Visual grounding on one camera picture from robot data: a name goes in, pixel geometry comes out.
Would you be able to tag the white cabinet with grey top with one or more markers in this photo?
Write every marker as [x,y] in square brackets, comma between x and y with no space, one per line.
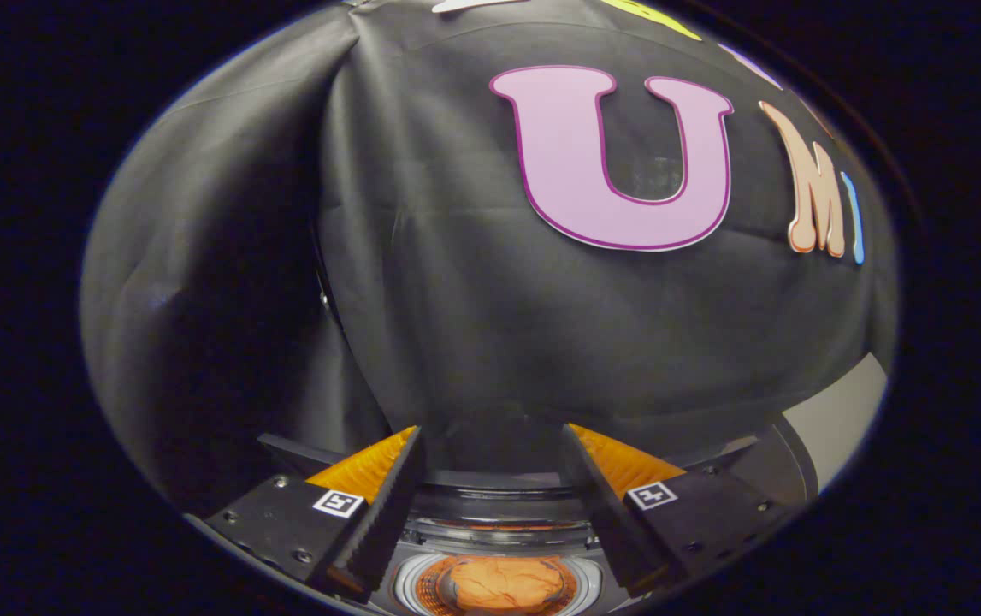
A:
[841,419]

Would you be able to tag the black backdrop cloth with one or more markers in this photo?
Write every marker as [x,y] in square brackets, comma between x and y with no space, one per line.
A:
[473,325]

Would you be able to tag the black washing machine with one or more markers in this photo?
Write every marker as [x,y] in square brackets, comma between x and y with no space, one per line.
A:
[499,509]

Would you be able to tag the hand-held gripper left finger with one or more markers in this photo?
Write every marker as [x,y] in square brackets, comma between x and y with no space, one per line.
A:
[383,522]

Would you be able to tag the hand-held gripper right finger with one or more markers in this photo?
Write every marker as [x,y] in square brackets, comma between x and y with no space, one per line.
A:
[605,513]

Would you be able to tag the orange shirt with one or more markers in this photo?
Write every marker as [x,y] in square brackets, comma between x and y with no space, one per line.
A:
[507,583]

